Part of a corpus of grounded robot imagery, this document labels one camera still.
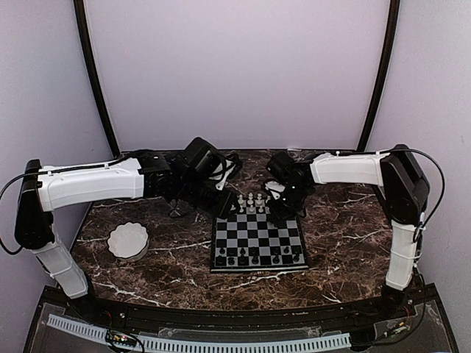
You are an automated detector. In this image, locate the white bishop f-file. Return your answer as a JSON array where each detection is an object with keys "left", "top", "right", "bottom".
[{"left": 238, "top": 195, "right": 246, "bottom": 207}]

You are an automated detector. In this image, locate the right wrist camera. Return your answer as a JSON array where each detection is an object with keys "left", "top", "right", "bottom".
[{"left": 266, "top": 151, "right": 295, "bottom": 182}]

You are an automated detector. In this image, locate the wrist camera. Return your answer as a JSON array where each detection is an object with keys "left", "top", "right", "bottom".
[
  {"left": 266, "top": 151, "right": 295, "bottom": 182},
  {"left": 183, "top": 137, "right": 222, "bottom": 178}
]

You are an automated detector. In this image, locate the right black frame post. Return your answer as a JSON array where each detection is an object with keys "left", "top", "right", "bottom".
[{"left": 356, "top": 0, "right": 400, "bottom": 152}]

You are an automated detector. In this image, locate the white perforated cable tray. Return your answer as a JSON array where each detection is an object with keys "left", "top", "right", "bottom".
[{"left": 46, "top": 314, "right": 351, "bottom": 352}]

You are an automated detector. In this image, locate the black frame post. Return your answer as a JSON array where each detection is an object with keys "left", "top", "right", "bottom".
[
  {"left": 356, "top": 0, "right": 400, "bottom": 152},
  {"left": 73, "top": 0, "right": 121, "bottom": 157}
]

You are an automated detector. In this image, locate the white queen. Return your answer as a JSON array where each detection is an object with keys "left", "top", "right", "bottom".
[{"left": 255, "top": 193, "right": 264, "bottom": 207}]

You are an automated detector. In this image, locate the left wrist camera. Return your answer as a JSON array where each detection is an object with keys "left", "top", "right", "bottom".
[{"left": 183, "top": 137, "right": 222, "bottom": 178}]

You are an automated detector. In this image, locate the white scalloped bowl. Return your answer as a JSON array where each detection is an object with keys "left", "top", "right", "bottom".
[{"left": 107, "top": 222, "right": 149, "bottom": 262}]

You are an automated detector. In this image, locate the black white chessboard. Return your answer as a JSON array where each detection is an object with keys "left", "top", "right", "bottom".
[{"left": 210, "top": 196, "right": 308, "bottom": 273}]

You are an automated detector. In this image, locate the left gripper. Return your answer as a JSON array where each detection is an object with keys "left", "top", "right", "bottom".
[{"left": 177, "top": 175, "right": 241, "bottom": 219}]

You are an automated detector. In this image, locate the left black frame post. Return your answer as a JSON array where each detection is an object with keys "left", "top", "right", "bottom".
[{"left": 73, "top": 0, "right": 121, "bottom": 157}]

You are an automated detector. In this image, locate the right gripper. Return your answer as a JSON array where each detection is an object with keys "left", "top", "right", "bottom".
[{"left": 266, "top": 183, "right": 311, "bottom": 224}]

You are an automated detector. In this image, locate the black front rail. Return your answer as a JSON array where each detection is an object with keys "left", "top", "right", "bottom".
[{"left": 40, "top": 285, "right": 439, "bottom": 332}]

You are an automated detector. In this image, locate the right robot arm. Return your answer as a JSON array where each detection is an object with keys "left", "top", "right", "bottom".
[{"left": 266, "top": 144, "right": 433, "bottom": 290}]

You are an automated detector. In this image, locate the white king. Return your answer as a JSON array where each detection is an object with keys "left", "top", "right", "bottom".
[{"left": 247, "top": 193, "right": 254, "bottom": 207}]

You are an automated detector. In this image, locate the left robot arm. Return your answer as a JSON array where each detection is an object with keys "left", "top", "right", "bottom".
[{"left": 1, "top": 148, "right": 241, "bottom": 321}]

